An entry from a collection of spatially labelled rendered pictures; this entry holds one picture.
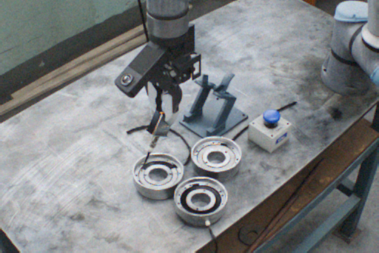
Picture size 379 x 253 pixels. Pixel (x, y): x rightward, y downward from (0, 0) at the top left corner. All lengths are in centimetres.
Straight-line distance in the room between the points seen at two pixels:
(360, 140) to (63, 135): 89
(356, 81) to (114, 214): 70
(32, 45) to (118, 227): 182
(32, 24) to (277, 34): 145
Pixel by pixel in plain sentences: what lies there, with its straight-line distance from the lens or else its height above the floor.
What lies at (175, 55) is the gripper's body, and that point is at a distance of 110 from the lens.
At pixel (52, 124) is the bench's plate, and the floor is 80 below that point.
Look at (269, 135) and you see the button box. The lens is 128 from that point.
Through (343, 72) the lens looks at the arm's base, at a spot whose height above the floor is 86.
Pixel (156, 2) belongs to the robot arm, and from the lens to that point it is 101.
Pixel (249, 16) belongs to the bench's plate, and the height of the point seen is 80.
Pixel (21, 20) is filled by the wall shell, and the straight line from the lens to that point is 277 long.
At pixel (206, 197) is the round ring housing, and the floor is 82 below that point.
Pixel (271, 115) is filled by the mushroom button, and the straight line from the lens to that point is 129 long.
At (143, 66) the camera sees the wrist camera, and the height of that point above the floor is 108.
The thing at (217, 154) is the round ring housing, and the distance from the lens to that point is 127.
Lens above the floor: 171
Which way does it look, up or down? 40 degrees down
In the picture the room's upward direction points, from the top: straight up
